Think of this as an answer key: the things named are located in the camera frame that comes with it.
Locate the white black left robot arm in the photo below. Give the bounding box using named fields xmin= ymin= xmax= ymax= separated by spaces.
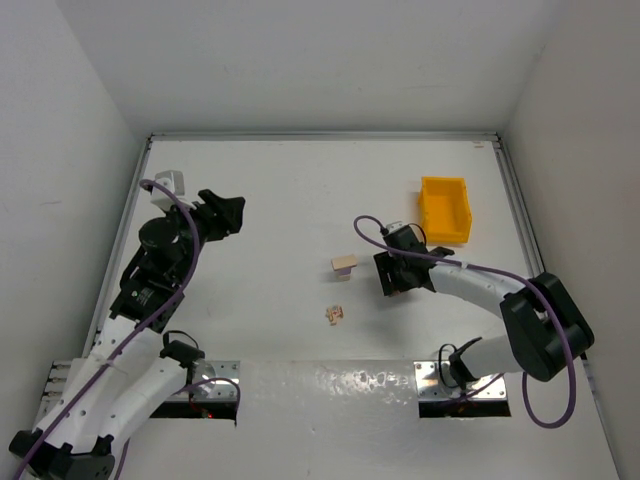
xmin=9 ymin=180 xmax=245 ymax=479

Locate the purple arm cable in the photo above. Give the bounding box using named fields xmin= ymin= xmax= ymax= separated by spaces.
xmin=353 ymin=215 xmax=577 ymax=429
xmin=14 ymin=179 xmax=201 ymax=480

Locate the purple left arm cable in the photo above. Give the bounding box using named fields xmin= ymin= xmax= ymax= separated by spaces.
xmin=14 ymin=179 xmax=201 ymax=480

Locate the helicopter shaped wooden piece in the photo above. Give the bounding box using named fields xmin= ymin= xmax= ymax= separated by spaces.
xmin=326 ymin=305 xmax=344 ymax=326

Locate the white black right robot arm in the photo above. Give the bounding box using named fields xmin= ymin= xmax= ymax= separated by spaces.
xmin=374 ymin=222 xmax=595 ymax=390

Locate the metal base plate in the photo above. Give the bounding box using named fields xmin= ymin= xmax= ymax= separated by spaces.
xmin=414 ymin=360 xmax=508 ymax=402
xmin=175 ymin=360 xmax=241 ymax=403

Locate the yellow plastic bin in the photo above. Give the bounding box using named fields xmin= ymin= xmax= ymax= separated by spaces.
xmin=417 ymin=177 xmax=472 ymax=244

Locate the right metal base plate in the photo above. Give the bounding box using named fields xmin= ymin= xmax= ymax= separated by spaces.
xmin=414 ymin=360 xmax=508 ymax=402

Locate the plain beige rectangular block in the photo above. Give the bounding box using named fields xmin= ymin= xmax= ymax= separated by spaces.
xmin=331 ymin=255 xmax=357 ymax=271

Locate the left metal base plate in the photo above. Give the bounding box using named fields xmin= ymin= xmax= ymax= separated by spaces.
xmin=175 ymin=360 xmax=241 ymax=403

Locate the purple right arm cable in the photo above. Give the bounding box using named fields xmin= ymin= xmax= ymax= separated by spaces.
xmin=353 ymin=215 xmax=577 ymax=429

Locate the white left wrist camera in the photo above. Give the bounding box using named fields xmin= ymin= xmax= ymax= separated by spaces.
xmin=151 ymin=170 xmax=185 ymax=211

